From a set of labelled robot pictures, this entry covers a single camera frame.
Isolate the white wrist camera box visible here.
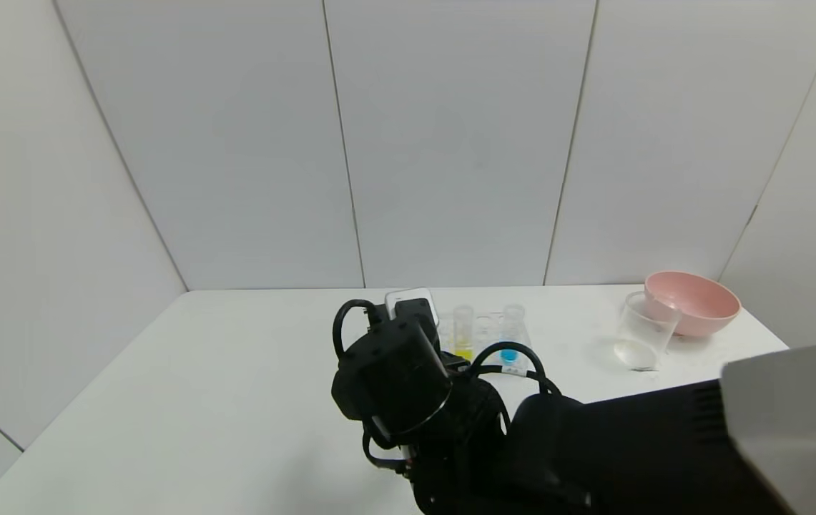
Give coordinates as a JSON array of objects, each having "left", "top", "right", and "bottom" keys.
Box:
[{"left": 384, "top": 288, "right": 441, "bottom": 326}]

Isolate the test tube with blue pigment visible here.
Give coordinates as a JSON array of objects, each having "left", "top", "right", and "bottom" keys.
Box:
[{"left": 501, "top": 304, "right": 526, "bottom": 374}]

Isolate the black camera cable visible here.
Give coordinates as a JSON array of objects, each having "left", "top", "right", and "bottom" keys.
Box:
[{"left": 333, "top": 299, "right": 381, "bottom": 360}]

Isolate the clear glass beaker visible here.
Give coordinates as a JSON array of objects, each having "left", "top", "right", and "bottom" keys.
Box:
[{"left": 611, "top": 291, "right": 682, "bottom": 372}]

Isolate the test tube with yellow pigment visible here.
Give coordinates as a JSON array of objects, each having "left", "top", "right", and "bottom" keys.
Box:
[{"left": 453, "top": 305, "right": 475, "bottom": 362}]

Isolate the pink bowl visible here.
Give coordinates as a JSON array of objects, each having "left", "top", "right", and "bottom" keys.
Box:
[{"left": 642, "top": 270, "right": 741, "bottom": 338}]

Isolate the clear plastic test tube rack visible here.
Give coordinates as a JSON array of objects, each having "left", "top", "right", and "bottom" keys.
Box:
[{"left": 436, "top": 309, "right": 531, "bottom": 378}]

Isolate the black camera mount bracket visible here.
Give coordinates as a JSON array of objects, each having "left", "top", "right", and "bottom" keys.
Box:
[{"left": 393, "top": 298, "right": 438, "bottom": 343}]

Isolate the black cable with white tag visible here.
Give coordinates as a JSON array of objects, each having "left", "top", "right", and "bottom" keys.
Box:
[{"left": 468, "top": 341, "right": 564, "bottom": 396}]

